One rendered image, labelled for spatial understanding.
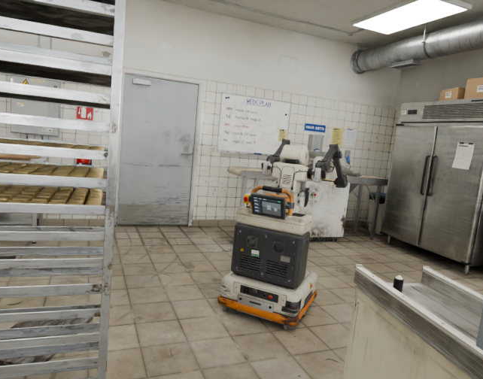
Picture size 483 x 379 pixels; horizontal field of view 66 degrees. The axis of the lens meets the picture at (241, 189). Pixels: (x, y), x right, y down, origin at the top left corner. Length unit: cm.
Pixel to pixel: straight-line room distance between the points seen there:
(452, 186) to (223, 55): 343
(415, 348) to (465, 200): 389
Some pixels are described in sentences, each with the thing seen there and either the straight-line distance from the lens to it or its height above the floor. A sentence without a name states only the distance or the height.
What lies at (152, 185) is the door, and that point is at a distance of 533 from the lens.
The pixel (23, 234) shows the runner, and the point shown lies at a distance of 136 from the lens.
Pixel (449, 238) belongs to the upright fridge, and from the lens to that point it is 514.
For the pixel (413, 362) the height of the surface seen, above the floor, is 76.
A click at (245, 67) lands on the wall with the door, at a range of 567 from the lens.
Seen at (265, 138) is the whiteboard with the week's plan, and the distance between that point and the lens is 574.
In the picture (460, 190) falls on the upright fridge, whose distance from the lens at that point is 505.
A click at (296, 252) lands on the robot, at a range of 271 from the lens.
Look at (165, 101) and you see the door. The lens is 531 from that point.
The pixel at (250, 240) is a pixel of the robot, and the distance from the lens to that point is 281.
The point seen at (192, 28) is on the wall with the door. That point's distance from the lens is 551.
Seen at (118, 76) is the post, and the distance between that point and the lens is 127.
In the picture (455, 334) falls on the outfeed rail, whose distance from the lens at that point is 112.
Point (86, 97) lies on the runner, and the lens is 129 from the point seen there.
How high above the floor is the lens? 133
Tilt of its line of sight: 8 degrees down
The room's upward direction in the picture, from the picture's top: 6 degrees clockwise
